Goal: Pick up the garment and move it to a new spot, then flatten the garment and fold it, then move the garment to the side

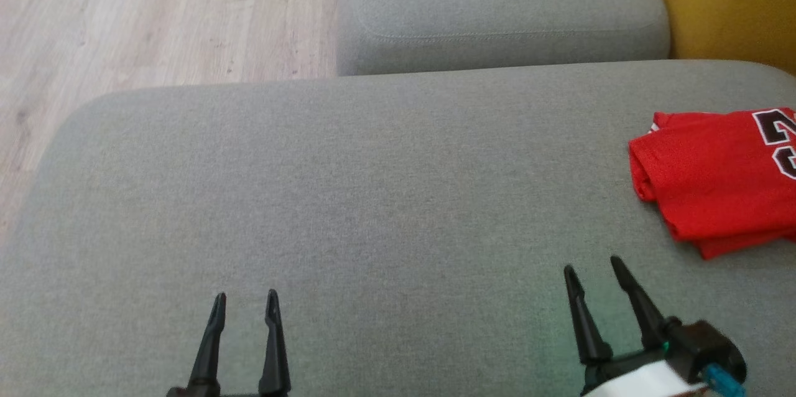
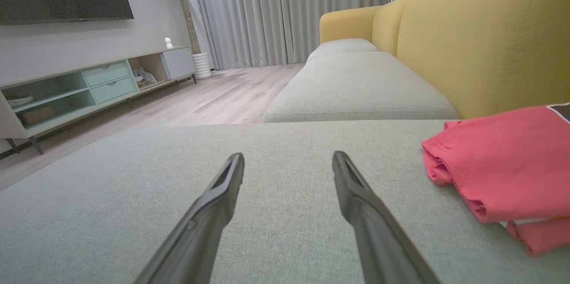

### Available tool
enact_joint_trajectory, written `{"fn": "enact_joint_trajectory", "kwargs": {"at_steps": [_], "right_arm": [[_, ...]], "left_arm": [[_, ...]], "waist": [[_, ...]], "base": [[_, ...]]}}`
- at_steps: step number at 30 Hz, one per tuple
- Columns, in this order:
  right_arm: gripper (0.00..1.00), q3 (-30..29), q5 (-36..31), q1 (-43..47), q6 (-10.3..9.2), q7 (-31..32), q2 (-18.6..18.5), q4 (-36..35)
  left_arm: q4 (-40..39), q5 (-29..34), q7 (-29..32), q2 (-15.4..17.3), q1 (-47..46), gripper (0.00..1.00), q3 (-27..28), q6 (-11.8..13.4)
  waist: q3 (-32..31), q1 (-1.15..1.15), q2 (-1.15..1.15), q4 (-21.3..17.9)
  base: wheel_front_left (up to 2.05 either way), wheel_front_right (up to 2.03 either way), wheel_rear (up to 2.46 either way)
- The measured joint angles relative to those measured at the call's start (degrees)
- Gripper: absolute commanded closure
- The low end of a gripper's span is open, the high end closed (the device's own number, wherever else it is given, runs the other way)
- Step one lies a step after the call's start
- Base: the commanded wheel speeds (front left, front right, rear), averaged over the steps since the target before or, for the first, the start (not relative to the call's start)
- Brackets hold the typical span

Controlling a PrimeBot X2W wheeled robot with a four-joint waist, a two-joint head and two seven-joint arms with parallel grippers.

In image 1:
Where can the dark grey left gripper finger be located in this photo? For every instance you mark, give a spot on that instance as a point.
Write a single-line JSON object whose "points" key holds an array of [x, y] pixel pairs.
{"points": [[208, 347], [275, 353]]}

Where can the small grey sofa cushion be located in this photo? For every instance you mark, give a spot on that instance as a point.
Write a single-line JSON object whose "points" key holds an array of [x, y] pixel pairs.
{"points": [[497, 5]]}

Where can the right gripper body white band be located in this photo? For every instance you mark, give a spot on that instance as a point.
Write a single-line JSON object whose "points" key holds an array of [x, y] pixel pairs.
{"points": [[634, 378]]}

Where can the large grey sofa seat cushion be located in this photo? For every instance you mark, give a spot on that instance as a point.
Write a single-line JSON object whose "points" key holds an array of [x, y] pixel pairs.
{"points": [[342, 198]]}

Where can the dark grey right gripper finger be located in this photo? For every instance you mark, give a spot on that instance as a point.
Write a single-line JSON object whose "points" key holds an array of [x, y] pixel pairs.
{"points": [[640, 310], [587, 328]]}

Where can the red basketball jersey white sleeves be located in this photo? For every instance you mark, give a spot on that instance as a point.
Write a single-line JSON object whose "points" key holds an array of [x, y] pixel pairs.
{"points": [[721, 179]]}

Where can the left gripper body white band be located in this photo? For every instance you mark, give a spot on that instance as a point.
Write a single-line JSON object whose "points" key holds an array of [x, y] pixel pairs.
{"points": [[186, 392]]}

